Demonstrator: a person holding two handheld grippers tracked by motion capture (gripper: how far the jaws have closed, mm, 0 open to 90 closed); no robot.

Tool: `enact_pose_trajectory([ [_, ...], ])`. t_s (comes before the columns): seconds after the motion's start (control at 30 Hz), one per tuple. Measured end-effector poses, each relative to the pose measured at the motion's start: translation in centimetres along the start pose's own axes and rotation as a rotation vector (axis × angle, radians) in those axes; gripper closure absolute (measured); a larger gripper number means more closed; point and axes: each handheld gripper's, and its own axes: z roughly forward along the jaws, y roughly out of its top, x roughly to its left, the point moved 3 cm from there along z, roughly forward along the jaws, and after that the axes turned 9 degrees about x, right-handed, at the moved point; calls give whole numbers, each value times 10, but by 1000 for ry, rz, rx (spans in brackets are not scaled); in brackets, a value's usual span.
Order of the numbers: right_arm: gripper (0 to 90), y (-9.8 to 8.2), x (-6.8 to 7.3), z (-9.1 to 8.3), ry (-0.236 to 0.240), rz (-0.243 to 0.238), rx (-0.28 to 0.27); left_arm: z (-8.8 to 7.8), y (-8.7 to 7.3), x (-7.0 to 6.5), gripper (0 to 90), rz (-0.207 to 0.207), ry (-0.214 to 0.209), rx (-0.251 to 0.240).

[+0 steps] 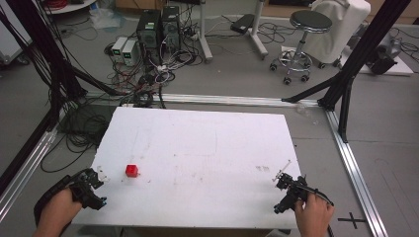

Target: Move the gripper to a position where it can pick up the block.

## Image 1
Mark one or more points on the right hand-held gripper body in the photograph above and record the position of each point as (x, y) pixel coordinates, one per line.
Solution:
(290, 194)

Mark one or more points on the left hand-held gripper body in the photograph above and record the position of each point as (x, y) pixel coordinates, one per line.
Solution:
(86, 192)

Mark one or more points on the red cube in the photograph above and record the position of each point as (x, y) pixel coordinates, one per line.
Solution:
(131, 171)

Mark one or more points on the person's right hand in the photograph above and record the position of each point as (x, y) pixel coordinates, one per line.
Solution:
(313, 215)

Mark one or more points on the white power supply unit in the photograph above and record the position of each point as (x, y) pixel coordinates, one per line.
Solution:
(129, 52)
(118, 47)

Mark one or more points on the white desk leg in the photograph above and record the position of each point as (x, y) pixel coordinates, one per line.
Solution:
(258, 33)
(205, 36)

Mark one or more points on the black round stool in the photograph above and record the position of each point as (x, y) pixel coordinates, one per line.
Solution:
(308, 23)

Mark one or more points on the black machine on board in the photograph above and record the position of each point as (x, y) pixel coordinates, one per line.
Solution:
(383, 56)

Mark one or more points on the large black computer tower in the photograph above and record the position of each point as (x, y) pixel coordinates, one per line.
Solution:
(149, 31)

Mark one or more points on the black flat box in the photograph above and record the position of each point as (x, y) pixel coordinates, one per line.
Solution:
(242, 23)

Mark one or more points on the clear plastic bag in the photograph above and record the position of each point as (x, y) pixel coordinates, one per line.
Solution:
(105, 18)

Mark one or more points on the white flat board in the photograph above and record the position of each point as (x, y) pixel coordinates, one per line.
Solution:
(403, 67)

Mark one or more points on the white covered chair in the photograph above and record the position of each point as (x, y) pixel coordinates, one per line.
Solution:
(342, 23)

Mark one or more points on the slim black computer tower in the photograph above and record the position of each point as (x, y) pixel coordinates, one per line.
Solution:
(171, 26)

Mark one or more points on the white cabinet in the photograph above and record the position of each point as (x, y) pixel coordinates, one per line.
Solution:
(10, 33)

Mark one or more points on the white round table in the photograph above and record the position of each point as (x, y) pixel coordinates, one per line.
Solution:
(70, 6)

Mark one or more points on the aluminium frame rail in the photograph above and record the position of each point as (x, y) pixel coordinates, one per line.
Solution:
(354, 171)
(230, 99)
(26, 164)

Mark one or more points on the black frame beam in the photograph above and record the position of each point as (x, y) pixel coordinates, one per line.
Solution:
(23, 154)

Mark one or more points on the black diagonal frame brace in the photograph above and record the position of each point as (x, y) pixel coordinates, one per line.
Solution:
(313, 89)

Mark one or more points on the black upright frame bar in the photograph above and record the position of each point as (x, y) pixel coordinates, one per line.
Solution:
(346, 108)

